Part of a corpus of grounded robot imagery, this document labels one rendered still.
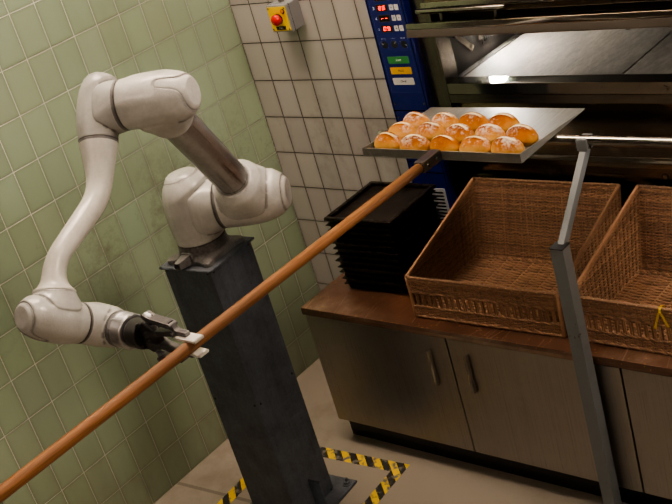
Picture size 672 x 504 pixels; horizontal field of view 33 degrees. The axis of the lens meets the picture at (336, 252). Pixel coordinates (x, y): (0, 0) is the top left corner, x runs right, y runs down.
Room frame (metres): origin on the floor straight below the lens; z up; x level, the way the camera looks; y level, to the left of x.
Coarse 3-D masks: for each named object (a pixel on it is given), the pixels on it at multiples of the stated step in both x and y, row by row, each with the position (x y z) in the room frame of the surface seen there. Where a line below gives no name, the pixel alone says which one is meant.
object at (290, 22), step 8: (288, 0) 4.02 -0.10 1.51; (296, 0) 4.02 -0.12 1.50; (272, 8) 4.02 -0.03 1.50; (280, 8) 3.99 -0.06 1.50; (288, 8) 3.98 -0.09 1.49; (296, 8) 4.01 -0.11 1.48; (280, 16) 4.00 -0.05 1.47; (288, 16) 3.98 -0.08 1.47; (296, 16) 4.00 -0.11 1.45; (272, 24) 4.04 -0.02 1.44; (280, 24) 4.01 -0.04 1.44; (288, 24) 3.98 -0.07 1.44; (296, 24) 3.99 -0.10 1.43; (304, 24) 4.02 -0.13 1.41
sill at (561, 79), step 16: (464, 80) 3.61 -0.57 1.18; (480, 80) 3.56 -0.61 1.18; (496, 80) 3.51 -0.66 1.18; (512, 80) 3.47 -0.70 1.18; (528, 80) 3.42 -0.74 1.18; (544, 80) 3.38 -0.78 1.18; (560, 80) 3.34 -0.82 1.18; (576, 80) 3.29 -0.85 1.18; (592, 80) 3.25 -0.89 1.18; (608, 80) 3.21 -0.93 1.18; (624, 80) 3.17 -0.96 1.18; (640, 80) 3.14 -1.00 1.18; (656, 80) 3.10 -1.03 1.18
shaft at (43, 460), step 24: (384, 192) 2.82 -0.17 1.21; (360, 216) 2.73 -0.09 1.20; (288, 264) 2.55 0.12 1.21; (264, 288) 2.47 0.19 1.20; (240, 312) 2.40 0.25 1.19; (168, 360) 2.25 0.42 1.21; (144, 384) 2.19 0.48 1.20; (120, 408) 2.14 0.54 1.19; (72, 432) 2.06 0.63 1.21; (48, 456) 2.00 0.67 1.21; (24, 480) 1.95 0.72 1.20
